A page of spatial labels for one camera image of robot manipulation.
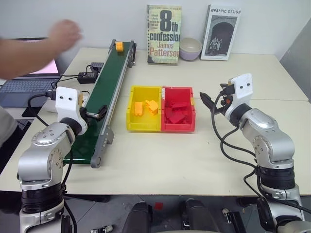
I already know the red plastic bin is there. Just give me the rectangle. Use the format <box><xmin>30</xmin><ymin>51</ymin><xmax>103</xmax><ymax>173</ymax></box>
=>
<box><xmin>160</xmin><ymin>85</ymin><xmax>196</xmax><ymax>133</ymax></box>

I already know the black power adapter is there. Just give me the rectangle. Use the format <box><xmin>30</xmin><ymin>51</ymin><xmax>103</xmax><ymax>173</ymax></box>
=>
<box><xmin>77</xmin><ymin>71</ymin><xmax>98</xmax><ymax>84</ymax></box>

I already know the lilac bowl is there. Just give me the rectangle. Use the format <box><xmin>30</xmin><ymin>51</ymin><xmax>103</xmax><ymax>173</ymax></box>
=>
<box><xmin>179</xmin><ymin>47</ymin><xmax>202</xmax><ymax>62</ymax></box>

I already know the person's grey clothed body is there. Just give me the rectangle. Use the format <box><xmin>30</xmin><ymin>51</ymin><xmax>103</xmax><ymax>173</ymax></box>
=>
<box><xmin>0</xmin><ymin>105</ymin><xmax>18</xmax><ymax>148</ymax></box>

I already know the person's bare hand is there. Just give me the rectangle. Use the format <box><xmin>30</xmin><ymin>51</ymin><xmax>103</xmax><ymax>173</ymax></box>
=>
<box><xmin>47</xmin><ymin>19</ymin><xmax>83</xmax><ymax>53</ymax></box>

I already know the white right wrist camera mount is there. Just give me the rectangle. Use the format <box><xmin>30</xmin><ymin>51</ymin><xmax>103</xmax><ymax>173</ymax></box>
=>
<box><xmin>229</xmin><ymin>73</ymin><xmax>254</xmax><ymax>108</ymax></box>

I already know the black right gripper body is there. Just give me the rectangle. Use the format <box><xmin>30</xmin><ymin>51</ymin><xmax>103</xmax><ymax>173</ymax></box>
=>
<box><xmin>214</xmin><ymin>83</ymin><xmax>236</xmax><ymax>117</ymax></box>

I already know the grey laptop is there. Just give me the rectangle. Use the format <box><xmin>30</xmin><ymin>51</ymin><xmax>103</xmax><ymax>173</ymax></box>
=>
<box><xmin>0</xmin><ymin>37</ymin><xmax>62</xmax><ymax>108</ymax></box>

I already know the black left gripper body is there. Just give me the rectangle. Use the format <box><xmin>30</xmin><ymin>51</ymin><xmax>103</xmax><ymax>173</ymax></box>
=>
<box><xmin>78</xmin><ymin>106</ymin><xmax>89</xmax><ymax>122</ymax></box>

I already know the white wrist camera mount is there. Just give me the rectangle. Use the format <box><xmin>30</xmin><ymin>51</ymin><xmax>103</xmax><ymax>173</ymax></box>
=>
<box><xmin>229</xmin><ymin>73</ymin><xmax>254</xmax><ymax>108</ymax></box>
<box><xmin>55</xmin><ymin>86</ymin><xmax>87</xmax><ymax>128</ymax></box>

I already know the green conveyor belt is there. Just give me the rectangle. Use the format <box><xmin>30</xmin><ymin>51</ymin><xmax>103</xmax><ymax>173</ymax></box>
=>
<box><xmin>63</xmin><ymin>39</ymin><xmax>137</xmax><ymax>169</ymax></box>

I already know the Graphic Design book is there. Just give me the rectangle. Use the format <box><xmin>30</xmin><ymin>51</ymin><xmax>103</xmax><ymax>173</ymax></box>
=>
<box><xmin>200</xmin><ymin>4</ymin><xmax>242</xmax><ymax>61</ymax></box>

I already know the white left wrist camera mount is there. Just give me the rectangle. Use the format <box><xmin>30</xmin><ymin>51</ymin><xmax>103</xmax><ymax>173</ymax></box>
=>
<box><xmin>55</xmin><ymin>86</ymin><xmax>87</xmax><ymax>128</ymax></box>

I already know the black power adapter cable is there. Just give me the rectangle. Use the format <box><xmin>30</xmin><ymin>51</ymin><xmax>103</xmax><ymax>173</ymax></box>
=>
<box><xmin>51</xmin><ymin>65</ymin><xmax>94</xmax><ymax>91</ymax></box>

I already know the black flat mat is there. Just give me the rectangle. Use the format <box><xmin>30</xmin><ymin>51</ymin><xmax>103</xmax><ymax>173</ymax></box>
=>
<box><xmin>21</xmin><ymin>106</ymin><xmax>42</xmax><ymax>120</ymax></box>

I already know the yellow plastic bin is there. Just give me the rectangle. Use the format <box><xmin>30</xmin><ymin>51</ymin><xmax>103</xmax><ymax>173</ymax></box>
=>
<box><xmin>125</xmin><ymin>85</ymin><xmax>163</xmax><ymax>133</ymax></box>

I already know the dark rounded shape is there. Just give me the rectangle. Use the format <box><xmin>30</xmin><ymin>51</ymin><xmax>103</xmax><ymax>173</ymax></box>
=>
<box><xmin>121</xmin><ymin>200</ymin><xmax>154</xmax><ymax>233</ymax></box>
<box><xmin>179</xmin><ymin>198</ymin><xmax>221</xmax><ymax>233</ymax></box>

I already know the beige bowl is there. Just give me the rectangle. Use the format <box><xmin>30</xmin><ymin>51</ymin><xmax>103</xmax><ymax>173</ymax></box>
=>
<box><xmin>180</xmin><ymin>37</ymin><xmax>203</xmax><ymax>53</ymax></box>

